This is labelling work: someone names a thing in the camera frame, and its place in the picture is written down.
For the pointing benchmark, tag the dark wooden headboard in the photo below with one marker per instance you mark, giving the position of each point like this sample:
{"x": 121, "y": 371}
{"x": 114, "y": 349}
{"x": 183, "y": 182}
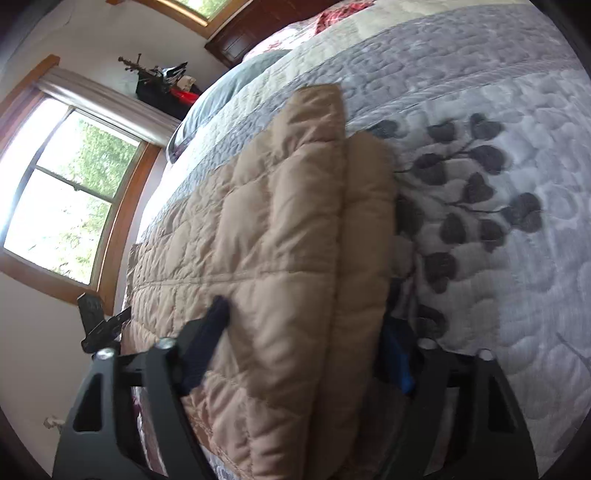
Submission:
{"x": 249, "y": 32}

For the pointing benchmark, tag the large wooden-framed window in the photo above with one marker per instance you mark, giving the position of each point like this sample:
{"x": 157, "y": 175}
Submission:
{"x": 69, "y": 194}

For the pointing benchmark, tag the long grey curtain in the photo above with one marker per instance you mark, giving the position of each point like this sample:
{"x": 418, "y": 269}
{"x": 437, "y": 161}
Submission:
{"x": 111, "y": 106}

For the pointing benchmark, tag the grey-blue pillow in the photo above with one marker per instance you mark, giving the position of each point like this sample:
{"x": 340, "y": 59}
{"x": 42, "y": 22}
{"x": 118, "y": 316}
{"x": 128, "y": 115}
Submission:
{"x": 221, "y": 99}

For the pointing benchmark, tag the black and white hanging bag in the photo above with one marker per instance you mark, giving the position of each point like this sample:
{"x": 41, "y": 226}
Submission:
{"x": 171, "y": 73}

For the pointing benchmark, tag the grey patterned bed quilt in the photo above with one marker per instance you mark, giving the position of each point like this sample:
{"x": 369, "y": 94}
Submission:
{"x": 485, "y": 184}

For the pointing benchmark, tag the red hanging bag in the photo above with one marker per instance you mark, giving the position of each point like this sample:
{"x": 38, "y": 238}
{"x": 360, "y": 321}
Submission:
{"x": 184, "y": 96}

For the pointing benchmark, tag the small wooden-framed window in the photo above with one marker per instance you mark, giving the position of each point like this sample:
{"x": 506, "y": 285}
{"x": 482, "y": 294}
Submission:
{"x": 203, "y": 9}

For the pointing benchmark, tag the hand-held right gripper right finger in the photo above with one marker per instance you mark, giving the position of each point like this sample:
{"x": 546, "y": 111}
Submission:
{"x": 397, "y": 355}

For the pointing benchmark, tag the beige quilted coat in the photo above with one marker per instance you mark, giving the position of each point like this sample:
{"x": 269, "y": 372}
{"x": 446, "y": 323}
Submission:
{"x": 286, "y": 277}

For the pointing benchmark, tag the wooden coat rack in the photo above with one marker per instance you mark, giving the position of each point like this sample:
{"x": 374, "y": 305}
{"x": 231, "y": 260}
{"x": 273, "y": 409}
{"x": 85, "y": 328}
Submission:
{"x": 134, "y": 64}

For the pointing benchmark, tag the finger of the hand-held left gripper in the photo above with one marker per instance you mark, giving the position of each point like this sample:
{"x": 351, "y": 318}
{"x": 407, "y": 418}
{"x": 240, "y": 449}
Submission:
{"x": 108, "y": 328}
{"x": 91, "y": 310}

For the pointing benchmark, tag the pink floral pillow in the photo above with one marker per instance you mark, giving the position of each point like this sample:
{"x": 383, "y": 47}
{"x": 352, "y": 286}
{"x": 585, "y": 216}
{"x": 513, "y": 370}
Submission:
{"x": 272, "y": 50}

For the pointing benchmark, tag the red patterned cloth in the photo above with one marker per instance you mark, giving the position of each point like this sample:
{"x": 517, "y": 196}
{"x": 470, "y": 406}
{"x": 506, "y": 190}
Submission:
{"x": 341, "y": 14}

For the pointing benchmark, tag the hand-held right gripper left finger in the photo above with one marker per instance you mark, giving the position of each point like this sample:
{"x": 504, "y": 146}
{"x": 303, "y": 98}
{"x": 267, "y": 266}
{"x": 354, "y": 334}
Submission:
{"x": 207, "y": 337}

